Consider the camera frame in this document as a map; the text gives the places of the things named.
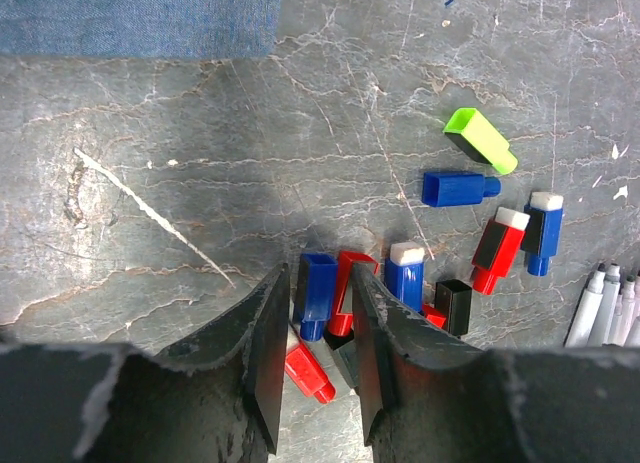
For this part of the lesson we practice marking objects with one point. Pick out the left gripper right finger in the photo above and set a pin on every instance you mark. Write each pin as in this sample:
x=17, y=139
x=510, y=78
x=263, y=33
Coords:
x=427, y=396

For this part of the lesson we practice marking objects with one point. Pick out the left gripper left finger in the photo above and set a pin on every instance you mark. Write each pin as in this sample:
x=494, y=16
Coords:
x=213, y=396

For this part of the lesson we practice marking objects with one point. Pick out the plain blue marker cap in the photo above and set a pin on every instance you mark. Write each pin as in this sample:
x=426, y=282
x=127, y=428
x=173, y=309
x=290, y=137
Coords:
x=448, y=189

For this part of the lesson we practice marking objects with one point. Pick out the blue cloth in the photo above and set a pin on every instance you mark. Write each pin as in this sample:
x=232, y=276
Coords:
x=164, y=29

